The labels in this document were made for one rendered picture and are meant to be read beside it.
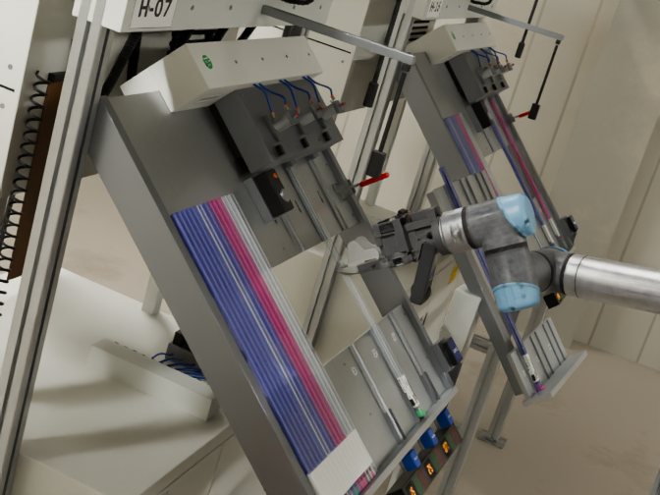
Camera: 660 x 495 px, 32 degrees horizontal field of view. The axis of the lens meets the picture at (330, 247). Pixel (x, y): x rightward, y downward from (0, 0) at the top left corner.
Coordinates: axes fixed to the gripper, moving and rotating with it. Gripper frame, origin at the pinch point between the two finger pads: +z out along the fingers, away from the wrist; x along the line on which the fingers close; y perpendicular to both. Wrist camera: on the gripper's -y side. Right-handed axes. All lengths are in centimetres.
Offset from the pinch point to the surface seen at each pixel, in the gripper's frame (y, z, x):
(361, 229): 5.1, 2.3, -19.0
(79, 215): 25, 196, -210
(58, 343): 2, 57, 11
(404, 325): -14.7, -1.9, -15.0
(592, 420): -103, 16, -220
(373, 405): -21.7, -3.3, 13.6
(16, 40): 50, 18, 49
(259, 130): 28.5, 0.8, 16.0
